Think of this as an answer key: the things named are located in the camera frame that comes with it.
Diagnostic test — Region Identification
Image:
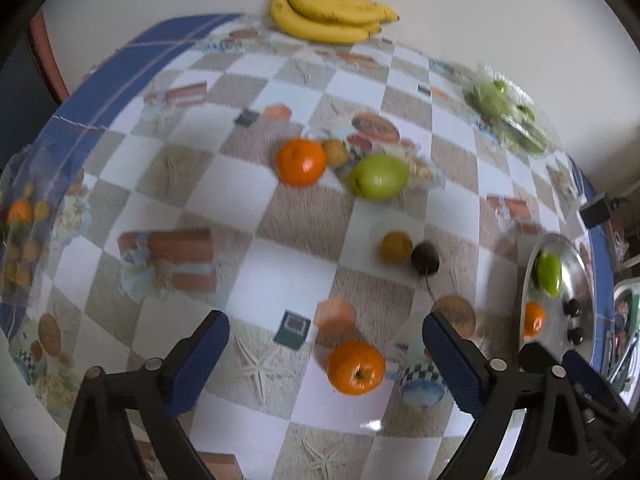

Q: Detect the red-brown wooden chair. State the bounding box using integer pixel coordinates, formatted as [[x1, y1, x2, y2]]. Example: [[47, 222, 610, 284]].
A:
[[27, 10, 71, 106]]

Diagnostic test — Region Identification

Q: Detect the clear bag of small fruit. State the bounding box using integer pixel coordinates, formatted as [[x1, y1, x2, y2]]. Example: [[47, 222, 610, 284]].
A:
[[0, 145, 91, 311]]

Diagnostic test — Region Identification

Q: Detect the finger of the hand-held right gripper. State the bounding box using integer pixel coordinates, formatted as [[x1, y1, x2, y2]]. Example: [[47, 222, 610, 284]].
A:
[[517, 342, 563, 376], [562, 350, 626, 411]]

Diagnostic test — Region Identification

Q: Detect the bag of green fruit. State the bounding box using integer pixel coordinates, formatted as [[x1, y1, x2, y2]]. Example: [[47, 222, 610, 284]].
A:
[[464, 62, 556, 157]]

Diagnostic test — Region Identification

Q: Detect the round metal basin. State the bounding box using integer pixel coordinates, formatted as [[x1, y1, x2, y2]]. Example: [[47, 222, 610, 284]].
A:
[[520, 232, 599, 391]]

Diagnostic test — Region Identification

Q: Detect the black power adapter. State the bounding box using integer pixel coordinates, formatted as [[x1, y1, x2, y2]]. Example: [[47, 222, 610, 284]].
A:
[[580, 200, 612, 228]]

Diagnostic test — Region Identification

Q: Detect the brown round fruit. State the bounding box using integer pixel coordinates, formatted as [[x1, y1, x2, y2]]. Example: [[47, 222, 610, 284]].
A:
[[320, 139, 350, 168], [379, 230, 415, 266]]

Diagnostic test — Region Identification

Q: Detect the orange mandarin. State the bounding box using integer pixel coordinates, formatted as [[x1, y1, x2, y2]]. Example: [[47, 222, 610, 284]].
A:
[[522, 301, 547, 338], [276, 139, 328, 188], [327, 341, 387, 396]]

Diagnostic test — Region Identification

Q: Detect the crumpled clear plastic bag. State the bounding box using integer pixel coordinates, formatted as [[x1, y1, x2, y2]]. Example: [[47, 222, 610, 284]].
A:
[[612, 227, 633, 263]]

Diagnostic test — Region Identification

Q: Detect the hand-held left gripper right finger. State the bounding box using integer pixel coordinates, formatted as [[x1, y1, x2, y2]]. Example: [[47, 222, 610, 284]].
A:
[[422, 311, 588, 480]]

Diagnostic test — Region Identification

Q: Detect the yellow banana bunch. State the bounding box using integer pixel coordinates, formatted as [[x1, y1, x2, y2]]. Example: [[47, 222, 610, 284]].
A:
[[269, 0, 401, 45]]

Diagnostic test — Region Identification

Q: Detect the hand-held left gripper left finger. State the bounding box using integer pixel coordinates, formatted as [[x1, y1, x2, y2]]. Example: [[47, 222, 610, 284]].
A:
[[60, 310, 232, 480]]

